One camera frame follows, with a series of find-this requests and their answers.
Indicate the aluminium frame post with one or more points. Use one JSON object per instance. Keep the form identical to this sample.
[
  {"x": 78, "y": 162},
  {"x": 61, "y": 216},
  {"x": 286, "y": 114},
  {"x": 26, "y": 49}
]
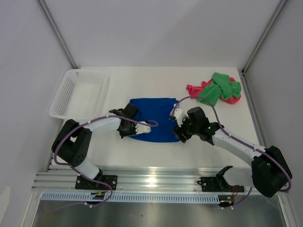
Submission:
[
  {"x": 282, "y": 4},
  {"x": 56, "y": 32}
]

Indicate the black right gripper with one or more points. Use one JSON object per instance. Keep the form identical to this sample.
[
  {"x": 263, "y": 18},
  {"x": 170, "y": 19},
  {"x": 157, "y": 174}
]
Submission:
[{"x": 178, "y": 131}]

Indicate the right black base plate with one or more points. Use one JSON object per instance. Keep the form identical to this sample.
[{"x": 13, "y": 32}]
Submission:
[{"x": 217, "y": 184}]

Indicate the left aluminium frame post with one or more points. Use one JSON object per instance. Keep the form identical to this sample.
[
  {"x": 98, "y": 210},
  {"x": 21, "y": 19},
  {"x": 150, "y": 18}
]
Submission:
[{"x": 56, "y": 32}]

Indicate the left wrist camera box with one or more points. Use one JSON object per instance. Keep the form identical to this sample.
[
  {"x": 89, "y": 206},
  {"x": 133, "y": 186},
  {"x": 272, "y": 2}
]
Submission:
[{"x": 141, "y": 129}]

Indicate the white plastic basket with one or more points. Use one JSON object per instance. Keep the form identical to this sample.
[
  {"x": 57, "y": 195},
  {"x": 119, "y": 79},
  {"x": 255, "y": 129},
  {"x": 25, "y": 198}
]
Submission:
[{"x": 80, "y": 95}]

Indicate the blue microfiber towel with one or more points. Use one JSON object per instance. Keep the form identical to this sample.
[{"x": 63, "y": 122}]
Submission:
[{"x": 157, "y": 109}]

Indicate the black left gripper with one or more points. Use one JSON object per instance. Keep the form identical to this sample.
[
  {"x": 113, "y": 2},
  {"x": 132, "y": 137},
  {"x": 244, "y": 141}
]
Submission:
[{"x": 122, "y": 134}]

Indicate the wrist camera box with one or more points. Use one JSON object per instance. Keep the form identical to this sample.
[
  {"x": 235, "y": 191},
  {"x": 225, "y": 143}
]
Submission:
[
  {"x": 141, "y": 129},
  {"x": 178, "y": 115}
]

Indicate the white slotted cable duct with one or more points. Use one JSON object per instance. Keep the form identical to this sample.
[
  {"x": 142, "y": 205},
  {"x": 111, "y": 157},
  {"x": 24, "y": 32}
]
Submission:
[{"x": 131, "y": 197}]

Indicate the green microfiber towel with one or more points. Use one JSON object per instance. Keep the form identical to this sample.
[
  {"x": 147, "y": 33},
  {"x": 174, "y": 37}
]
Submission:
[{"x": 221, "y": 86}]

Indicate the pink microfiber towel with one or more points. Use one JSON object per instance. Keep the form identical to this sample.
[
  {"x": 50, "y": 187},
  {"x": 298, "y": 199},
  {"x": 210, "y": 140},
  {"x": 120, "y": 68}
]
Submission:
[{"x": 195, "y": 90}]

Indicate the right aluminium frame post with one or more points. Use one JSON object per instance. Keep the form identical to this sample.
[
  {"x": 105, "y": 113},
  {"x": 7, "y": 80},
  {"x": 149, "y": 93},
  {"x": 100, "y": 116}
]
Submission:
[{"x": 282, "y": 4}]

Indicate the aluminium extrusion rail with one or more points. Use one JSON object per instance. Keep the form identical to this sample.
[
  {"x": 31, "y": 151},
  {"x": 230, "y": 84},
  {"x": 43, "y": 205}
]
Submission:
[{"x": 130, "y": 179}]

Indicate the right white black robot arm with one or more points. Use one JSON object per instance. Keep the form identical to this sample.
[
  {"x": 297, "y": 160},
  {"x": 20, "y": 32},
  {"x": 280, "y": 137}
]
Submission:
[{"x": 267, "y": 169}]

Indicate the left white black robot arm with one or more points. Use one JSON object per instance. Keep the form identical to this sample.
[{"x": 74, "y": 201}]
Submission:
[{"x": 71, "y": 145}]

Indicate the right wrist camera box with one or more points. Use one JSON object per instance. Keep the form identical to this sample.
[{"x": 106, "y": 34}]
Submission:
[{"x": 178, "y": 115}]

